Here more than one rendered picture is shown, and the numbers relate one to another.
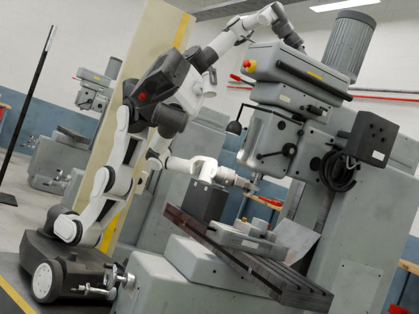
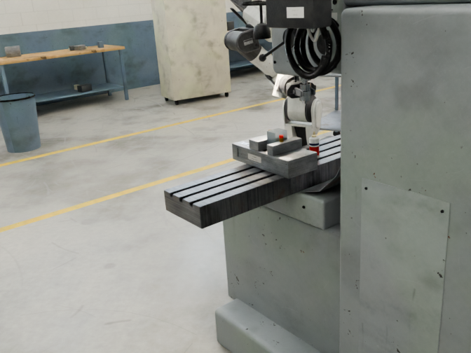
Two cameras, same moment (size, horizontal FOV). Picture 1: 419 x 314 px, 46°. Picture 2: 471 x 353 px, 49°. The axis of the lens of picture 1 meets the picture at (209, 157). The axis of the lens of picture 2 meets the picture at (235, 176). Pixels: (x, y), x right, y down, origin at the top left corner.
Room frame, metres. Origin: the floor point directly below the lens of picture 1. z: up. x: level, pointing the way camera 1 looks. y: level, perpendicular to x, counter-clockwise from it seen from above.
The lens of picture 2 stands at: (1.76, -2.21, 1.63)
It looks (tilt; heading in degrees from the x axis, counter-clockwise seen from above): 20 degrees down; 80
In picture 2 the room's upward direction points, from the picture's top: 4 degrees counter-clockwise
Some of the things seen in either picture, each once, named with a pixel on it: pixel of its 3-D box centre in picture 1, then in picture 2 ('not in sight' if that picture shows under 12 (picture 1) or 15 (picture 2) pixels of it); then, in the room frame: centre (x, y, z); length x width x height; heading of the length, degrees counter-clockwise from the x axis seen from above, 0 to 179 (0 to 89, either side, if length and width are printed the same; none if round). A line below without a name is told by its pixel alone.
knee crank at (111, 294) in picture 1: (95, 290); not in sight; (2.29, 0.29, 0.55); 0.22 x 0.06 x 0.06; 117
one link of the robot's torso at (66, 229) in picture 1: (78, 230); not in sight; (2.71, 0.53, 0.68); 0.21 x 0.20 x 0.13; 46
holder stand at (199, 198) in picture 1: (204, 199); not in sight; (2.78, -0.06, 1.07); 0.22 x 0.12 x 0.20; 38
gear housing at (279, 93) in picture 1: (290, 103); not in sight; (2.42, -0.28, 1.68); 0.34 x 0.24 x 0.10; 117
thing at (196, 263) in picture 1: (224, 266); (306, 188); (2.40, -0.24, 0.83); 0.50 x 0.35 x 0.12; 117
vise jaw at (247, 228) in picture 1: (247, 228); (268, 141); (2.24, -0.27, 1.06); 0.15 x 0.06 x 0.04; 25
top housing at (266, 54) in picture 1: (295, 75); not in sight; (2.41, -0.26, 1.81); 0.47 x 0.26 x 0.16; 117
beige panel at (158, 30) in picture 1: (123, 145); not in sight; (3.90, 0.67, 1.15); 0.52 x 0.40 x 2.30; 117
